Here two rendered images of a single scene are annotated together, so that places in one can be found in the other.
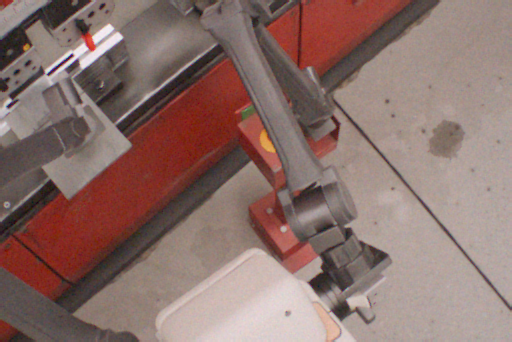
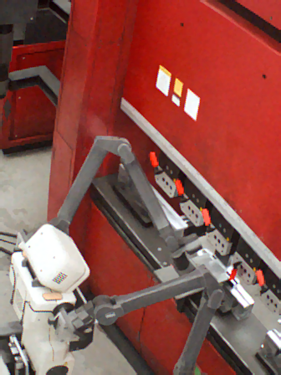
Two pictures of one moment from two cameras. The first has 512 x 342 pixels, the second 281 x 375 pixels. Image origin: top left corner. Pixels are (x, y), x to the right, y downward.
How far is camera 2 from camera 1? 193 cm
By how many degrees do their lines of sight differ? 56
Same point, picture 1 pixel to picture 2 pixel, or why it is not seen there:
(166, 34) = (250, 337)
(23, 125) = (200, 259)
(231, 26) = (196, 273)
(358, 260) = (75, 315)
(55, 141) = (160, 223)
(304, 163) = (125, 298)
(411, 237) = not seen: outside the picture
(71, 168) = (170, 274)
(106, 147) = not seen: hidden behind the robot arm
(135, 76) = (227, 321)
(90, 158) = not seen: hidden behind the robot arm
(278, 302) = (58, 253)
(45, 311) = (78, 191)
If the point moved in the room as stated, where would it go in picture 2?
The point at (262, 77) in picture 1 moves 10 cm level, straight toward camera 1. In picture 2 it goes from (169, 284) to (139, 279)
